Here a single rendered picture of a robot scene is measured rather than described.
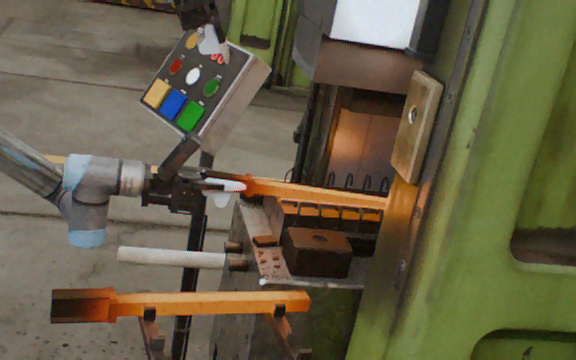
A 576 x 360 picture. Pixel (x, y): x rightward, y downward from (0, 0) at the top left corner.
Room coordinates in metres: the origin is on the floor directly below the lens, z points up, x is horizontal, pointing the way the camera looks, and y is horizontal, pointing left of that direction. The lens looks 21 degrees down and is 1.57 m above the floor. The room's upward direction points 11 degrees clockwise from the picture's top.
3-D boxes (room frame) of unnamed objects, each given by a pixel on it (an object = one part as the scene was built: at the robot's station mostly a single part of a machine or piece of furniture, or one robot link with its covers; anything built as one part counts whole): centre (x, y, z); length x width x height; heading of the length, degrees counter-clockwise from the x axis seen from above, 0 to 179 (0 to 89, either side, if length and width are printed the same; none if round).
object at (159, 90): (1.92, 0.39, 1.01); 0.07 x 0.05 x 0.07; 40
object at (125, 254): (1.72, 0.18, 0.62); 0.44 x 0.05 x 0.05; 105
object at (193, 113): (1.77, 0.26, 1.01); 0.07 x 0.05 x 0.07; 40
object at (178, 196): (1.33, 0.22, 0.99); 0.12 x 0.08 x 0.09; 105
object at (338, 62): (1.46, -0.20, 1.32); 0.42 x 0.20 x 0.10; 105
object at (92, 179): (1.29, 0.37, 1.00); 0.11 x 0.08 x 0.09; 105
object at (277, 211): (1.46, -0.20, 0.96); 0.42 x 0.20 x 0.09; 105
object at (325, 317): (1.41, -0.22, 0.69); 0.56 x 0.38 x 0.45; 105
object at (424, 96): (1.14, -0.20, 1.27); 0.09 x 0.02 x 0.17; 15
